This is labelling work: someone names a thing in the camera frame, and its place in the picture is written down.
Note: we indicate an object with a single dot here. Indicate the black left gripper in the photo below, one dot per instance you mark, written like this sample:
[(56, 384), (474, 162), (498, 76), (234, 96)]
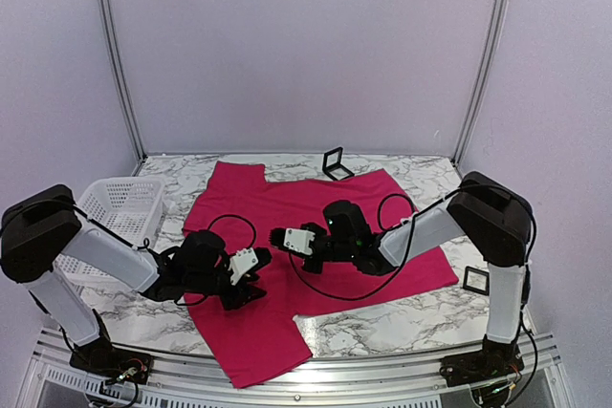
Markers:
[(243, 294)]

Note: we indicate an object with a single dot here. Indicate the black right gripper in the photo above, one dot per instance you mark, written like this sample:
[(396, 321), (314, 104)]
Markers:
[(313, 268)]

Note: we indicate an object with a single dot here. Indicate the magenta t-shirt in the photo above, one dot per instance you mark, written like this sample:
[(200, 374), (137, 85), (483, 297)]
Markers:
[(261, 341)]

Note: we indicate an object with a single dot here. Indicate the black brooch box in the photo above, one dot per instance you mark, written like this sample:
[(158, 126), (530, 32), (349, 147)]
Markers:
[(476, 281), (332, 165)]

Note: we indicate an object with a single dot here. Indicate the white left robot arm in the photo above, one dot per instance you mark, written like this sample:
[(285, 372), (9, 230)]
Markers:
[(51, 242)]

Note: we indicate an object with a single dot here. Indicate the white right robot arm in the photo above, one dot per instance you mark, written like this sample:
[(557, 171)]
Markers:
[(499, 226)]

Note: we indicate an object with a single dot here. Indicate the white plastic basket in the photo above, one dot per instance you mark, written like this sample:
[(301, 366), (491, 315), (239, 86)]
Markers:
[(121, 218)]

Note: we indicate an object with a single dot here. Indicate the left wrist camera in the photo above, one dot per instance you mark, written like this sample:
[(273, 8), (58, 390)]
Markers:
[(245, 263)]

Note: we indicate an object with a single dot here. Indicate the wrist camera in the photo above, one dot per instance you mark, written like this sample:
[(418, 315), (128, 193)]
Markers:
[(293, 240), (245, 263)]

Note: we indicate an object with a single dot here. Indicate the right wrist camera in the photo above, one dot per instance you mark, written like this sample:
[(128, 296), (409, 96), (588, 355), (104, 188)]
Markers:
[(293, 240)]

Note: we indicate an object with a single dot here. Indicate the aluminium front frame rail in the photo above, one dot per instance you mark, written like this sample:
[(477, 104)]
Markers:
[(196, 380)]

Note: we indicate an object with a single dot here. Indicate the aluminium right corner post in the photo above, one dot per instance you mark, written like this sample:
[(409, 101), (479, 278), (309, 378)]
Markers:
[(477, 95)]

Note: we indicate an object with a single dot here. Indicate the aluminium corner post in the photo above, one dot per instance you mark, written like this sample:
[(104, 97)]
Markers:
[(477, 95), (118, 73)]

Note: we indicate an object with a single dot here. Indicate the aluminium left corner post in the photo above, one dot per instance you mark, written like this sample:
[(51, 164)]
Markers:
[(118, 73)]

